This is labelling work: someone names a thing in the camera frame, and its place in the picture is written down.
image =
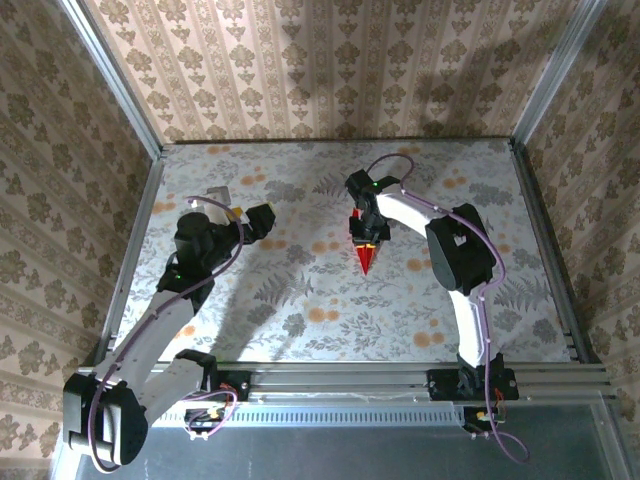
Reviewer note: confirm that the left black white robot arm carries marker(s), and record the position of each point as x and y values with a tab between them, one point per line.
110	420

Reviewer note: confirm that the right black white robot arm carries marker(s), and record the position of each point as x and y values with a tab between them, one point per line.
462	250

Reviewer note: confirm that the grey metal sheet panel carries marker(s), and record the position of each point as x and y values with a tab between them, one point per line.
325	455

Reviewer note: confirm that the floral table covering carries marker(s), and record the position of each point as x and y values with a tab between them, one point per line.
300	170

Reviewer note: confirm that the black yellow power connector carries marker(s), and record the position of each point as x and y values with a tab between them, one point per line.
472	425
200	422

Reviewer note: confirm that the aluminium table side rail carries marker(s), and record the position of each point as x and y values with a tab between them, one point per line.
547	240
130	250

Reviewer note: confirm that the aluminium mounting rail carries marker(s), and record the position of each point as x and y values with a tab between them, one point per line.
340	380

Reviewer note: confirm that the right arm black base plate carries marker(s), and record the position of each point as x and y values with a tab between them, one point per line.
440	387

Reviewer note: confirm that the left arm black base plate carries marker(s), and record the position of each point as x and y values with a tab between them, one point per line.
240	387

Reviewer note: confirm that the aluminium frame post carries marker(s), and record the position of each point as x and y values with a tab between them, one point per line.
555	75
112	75

